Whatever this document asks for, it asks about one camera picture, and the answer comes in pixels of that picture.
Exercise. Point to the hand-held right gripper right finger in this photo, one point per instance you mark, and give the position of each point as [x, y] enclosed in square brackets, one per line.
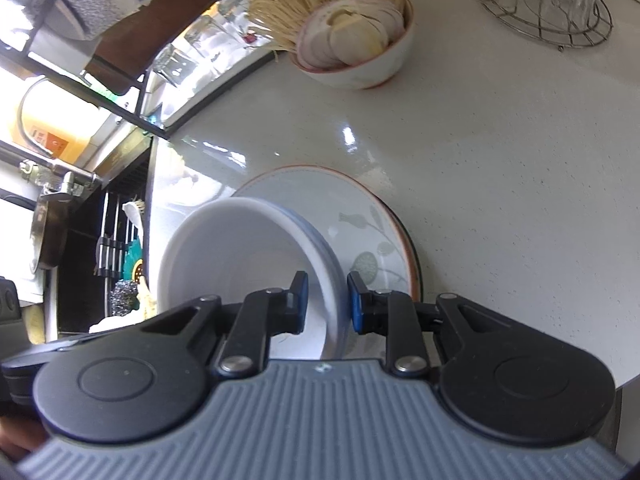
[356, 305]

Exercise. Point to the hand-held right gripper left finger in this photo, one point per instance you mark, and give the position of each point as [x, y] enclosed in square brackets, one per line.
[300, 302]

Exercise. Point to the white ceramic bowl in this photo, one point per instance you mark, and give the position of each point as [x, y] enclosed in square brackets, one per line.
[225, 260]

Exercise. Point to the white leaf-print plate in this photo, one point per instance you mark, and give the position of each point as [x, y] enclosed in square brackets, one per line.
[350, 200]

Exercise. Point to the person's left forearm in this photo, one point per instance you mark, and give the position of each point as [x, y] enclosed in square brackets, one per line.
[17, 435]

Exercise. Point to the black kitchen sink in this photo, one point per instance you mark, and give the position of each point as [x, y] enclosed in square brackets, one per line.
[80, 260]

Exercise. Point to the steel wool scrubber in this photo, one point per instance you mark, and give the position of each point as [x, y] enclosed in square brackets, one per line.
[125, 297]

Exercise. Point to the steel pot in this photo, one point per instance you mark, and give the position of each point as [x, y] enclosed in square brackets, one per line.
[47, 235]

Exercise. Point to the black sink drying rack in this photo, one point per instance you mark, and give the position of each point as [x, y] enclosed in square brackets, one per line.
[107, 255]

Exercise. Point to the tall steel faucet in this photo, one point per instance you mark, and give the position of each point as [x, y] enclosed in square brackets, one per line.
[65, 180]

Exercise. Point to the white brown-rimmed bowl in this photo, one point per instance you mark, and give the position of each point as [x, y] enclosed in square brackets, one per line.
[370, 67]

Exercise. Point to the white drain tray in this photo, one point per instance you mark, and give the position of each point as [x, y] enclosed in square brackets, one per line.
[215, 77]

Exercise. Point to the orange detergent bottle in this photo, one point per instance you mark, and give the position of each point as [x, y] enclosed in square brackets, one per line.
[60, 125]

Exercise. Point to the drinking glass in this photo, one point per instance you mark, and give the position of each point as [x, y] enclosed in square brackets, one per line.
[172, 65]
[205, 35]
[235, 2]

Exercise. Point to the garlic bulbs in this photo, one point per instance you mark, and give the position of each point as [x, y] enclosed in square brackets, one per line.
[350, 35]

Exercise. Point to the brown cutting board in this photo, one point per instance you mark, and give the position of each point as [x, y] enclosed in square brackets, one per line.
[145, 35]

